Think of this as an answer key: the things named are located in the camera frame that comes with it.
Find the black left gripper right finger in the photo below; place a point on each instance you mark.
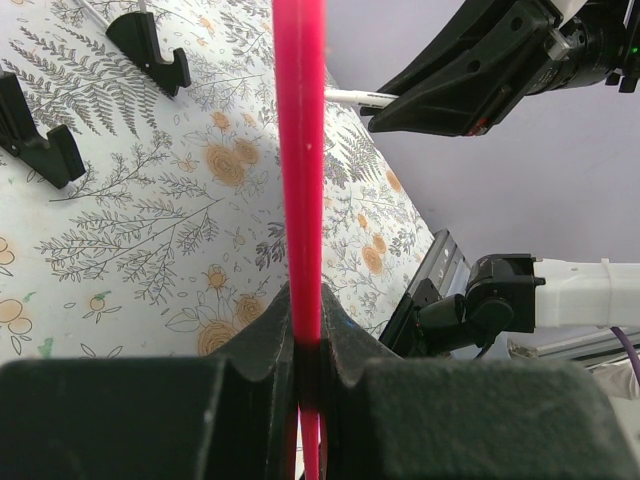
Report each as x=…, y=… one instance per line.
x=385, y=417

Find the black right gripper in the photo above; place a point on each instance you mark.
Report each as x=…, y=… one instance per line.
x=453, y=90

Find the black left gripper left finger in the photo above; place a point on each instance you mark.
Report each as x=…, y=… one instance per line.
x=231, y=414

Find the white red whiteboard marker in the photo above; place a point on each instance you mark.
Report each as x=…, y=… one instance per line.
x=360, y=98

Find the pink framed whiteboard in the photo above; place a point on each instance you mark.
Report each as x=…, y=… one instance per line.
x=299, y=43

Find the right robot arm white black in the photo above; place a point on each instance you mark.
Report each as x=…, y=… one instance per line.
x=501, y=292

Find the floral patterned table mat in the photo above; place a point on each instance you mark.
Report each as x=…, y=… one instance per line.
x=181, y=266

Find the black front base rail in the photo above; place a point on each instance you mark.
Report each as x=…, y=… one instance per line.
x=425, y=290

